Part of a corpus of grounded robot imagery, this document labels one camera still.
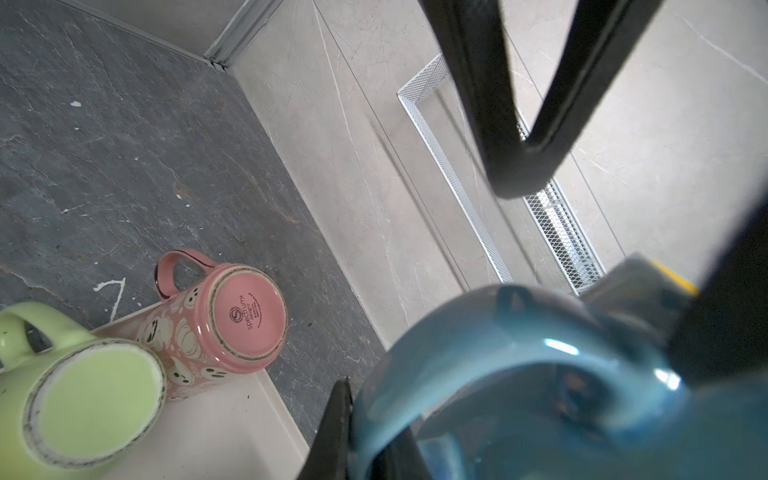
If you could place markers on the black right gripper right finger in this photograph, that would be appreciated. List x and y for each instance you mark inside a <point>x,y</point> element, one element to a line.
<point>723,334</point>

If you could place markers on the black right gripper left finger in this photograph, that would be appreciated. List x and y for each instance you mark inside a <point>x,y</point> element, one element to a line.
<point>327,458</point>

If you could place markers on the blue butterfly mug yellow inside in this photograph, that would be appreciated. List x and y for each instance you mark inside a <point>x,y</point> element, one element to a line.
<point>517,382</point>

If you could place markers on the pink ghost pattern mug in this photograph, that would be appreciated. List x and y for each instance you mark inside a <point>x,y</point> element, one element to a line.
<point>216,322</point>

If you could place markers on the light green mug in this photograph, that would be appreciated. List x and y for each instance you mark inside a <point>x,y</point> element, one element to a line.
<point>72,403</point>

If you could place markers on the beige plastic tray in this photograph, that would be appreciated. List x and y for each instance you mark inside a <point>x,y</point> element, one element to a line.
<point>239,430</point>

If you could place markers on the white wire mesh basket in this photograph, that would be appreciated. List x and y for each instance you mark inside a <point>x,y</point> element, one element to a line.
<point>549,208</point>

